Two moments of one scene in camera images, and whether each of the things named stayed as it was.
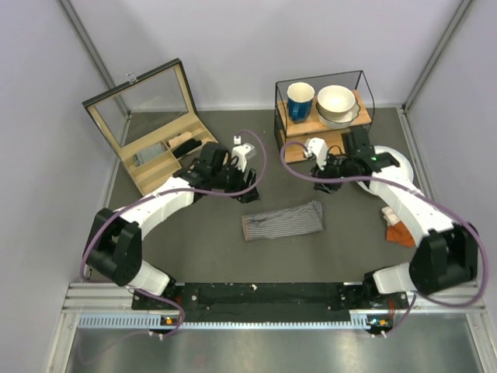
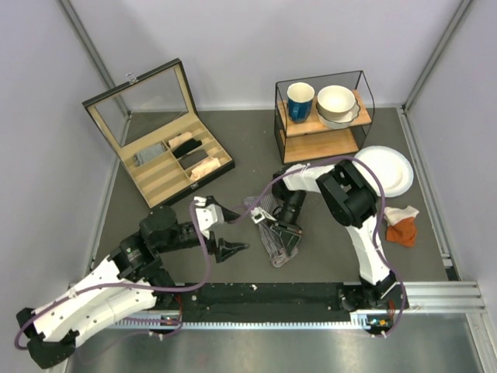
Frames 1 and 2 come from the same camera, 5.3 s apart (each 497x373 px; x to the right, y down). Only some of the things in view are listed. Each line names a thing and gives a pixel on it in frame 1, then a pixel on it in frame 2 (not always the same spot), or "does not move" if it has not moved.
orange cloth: x=400 y=234 does not move
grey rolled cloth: x=147 y=152 does not move
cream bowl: x=335 y=101 does not move
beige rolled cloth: x=179 y=138 does not move
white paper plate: x=403 y=174 does not move
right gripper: x=318 y=172 -> x=290 y=232
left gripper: x=241 y=185 -> x=226 y=249
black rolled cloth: x=187 y=147 does not move
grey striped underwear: x=304 y=217 -> x=272 y=241
